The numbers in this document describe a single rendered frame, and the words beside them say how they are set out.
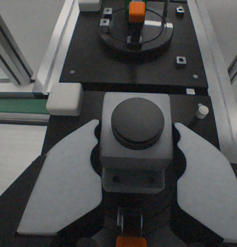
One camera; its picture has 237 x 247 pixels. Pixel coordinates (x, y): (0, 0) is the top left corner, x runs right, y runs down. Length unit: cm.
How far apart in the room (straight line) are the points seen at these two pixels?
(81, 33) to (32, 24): 31
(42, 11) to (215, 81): 58
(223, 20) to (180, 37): 33
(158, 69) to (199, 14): 22
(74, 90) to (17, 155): 15
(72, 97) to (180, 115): 15
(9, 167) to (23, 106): 10
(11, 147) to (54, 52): 19
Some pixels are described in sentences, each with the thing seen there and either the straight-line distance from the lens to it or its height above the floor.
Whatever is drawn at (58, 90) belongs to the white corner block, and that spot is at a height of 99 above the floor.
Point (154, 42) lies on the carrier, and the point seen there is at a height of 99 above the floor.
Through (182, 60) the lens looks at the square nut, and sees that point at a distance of 34.
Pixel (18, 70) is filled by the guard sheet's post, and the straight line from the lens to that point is 32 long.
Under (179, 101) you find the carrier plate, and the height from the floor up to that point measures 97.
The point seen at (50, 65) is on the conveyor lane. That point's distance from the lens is 36.
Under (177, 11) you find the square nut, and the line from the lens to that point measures 44.
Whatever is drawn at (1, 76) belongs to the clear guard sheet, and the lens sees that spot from 38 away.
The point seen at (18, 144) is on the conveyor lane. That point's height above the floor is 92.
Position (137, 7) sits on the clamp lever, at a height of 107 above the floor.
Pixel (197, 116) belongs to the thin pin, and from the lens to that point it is 17.
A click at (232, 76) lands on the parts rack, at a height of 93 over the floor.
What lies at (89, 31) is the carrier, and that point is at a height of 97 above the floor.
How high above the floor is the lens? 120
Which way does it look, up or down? 64 degrees down
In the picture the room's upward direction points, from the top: 2 degrees counter-clockwise
